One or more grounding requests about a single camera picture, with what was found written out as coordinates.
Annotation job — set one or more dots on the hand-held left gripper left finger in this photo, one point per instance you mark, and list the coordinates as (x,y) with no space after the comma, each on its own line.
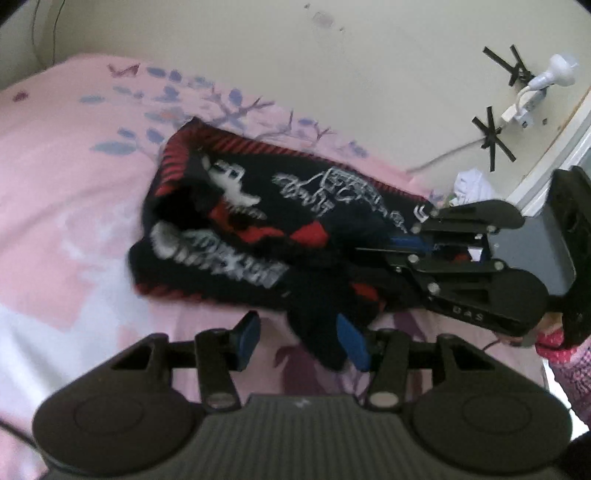
(247,341)

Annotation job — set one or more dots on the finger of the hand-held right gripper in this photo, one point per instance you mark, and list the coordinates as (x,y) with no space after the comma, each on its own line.
(411,241)
(443,277)

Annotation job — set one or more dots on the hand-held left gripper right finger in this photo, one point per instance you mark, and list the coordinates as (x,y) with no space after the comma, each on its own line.
(353,344)

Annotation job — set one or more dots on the black patterned knit sweater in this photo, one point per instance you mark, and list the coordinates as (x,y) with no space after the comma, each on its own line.
(258,244)

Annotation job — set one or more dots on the crumpled white cloth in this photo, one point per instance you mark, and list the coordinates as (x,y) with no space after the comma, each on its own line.
(471,187)

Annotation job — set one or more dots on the black tape cross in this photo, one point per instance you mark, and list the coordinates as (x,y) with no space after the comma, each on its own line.
(491,138)
(508,64)

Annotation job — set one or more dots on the pink tree-print bed sheet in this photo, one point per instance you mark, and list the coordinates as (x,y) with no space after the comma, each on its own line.
(69,207)

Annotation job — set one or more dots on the white wall lamp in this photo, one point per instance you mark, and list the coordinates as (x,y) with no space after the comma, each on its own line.
(549,76)

